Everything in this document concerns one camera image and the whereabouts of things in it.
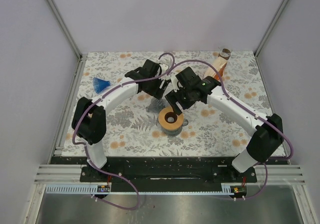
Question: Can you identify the light wooden dripper ring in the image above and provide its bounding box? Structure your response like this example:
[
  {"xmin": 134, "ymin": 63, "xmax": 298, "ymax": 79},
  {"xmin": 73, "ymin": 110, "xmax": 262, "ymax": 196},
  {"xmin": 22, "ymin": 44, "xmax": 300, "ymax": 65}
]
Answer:
[{"xmin": 157, "ymin": 108, "xmax": 185, "ymax": 131}]

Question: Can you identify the clear ribbed glass dripper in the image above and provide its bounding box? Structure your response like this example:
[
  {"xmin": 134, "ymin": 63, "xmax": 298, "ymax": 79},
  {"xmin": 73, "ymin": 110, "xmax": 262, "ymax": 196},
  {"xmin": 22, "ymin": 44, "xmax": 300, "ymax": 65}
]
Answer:
[{"xmin": 146, "ymin": 98, "xmax": 167, "ymax": 113}]

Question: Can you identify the glass coffee server carafe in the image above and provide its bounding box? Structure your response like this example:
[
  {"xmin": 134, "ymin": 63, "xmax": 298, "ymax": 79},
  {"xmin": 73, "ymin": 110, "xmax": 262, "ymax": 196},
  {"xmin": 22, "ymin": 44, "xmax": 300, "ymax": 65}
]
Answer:
[{"xmin": 160, "ymin": 119, "xmax": 189, "ymax": 136}]

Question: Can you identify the paper coffee filter pack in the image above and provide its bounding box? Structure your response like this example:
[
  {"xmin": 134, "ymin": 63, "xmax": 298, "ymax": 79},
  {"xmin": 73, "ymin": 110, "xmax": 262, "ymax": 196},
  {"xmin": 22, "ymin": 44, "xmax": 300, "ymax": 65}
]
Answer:
[{"xmin": 203, "ymin": 56, "xmax": 227, "ymax": 81}]

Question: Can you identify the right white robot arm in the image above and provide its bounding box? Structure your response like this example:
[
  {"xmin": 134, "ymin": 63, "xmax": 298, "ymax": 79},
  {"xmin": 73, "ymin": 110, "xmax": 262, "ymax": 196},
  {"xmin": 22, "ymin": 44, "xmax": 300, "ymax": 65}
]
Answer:
[{"xmin": 165, "ymin": 67, "xmax": 284, "ymax": 182}]

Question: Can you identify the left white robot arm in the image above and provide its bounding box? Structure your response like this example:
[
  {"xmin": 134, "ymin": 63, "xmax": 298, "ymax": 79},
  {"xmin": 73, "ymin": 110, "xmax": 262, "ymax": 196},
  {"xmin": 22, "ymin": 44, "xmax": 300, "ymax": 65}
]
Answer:
[{"xmin": 71, "ymin": 60, "xmax": 172, "ymax": 181}]

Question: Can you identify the floral patterned table mat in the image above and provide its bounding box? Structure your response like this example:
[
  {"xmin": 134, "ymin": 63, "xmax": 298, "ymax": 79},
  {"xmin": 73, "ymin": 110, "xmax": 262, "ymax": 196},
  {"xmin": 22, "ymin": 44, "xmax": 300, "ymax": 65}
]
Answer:
[{"xmin": 76, "ymin": 51, "xmax": 272, "ymax": 156}]

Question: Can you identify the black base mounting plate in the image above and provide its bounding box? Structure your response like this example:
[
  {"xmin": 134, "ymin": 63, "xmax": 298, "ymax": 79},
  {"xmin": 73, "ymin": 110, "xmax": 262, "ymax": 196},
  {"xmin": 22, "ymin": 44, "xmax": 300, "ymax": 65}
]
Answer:
[{"xmin": 79, "ymin": 157, "xmax": 257, "ymax": 193}]

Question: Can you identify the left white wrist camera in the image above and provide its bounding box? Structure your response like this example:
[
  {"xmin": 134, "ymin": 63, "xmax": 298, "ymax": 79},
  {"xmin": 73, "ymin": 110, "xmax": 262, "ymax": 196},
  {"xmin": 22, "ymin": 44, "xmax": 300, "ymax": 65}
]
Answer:
[{"xmin": 159, "ymin": 63, "xmax": 171, "ymax": 80}]

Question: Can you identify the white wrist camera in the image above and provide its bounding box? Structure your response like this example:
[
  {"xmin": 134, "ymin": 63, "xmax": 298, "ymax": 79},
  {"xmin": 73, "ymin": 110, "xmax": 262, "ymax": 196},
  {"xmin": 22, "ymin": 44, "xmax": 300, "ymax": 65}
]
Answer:
[
  {"xmin": 170, "ymin": 75, "xmax": 179, "ymax": 92},
  {"xmin": 159, "ymin": 63, "xmax": 171, "ymax": 80}
]

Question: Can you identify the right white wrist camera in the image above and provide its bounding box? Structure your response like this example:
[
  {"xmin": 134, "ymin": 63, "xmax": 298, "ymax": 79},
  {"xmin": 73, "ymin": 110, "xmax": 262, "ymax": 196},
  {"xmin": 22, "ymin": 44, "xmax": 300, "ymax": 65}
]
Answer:
[{"xmin": 170, "ymin": 75, "xmax": 179, "ymax": 92}]

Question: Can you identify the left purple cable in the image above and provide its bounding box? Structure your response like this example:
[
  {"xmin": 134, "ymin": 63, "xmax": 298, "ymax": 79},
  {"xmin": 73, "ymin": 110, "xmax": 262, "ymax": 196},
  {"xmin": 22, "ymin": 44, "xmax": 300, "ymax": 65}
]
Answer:
[{"xmin": 71, "ymin": 52, "xmax": 176, "ymax": 210}]

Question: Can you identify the purple cable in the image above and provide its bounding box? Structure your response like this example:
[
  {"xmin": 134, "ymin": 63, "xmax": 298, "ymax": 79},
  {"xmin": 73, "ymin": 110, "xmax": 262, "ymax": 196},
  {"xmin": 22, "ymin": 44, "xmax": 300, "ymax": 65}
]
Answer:
[
  {"xmin": 71, "ymin": 52, "xmax": 176, "ymax": 210},
  {"xmin": 167, "ymin": 60, "xmax": 295, "ymax": 201}
]

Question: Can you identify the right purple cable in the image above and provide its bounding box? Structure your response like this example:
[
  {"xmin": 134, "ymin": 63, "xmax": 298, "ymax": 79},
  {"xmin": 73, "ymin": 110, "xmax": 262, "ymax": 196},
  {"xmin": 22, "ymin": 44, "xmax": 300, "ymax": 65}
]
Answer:
[{"xmin": 167, "ymin": 60, "xmax": 295, "ymax": 201}]

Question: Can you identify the white slotted cable duct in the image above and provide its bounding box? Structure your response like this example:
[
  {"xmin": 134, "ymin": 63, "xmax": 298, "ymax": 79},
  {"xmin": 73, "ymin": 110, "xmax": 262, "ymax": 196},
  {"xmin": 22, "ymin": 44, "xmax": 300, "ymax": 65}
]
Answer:
[{"xmin": 45, "ymin": 184, "xmax": 234, "ymax": 196}]

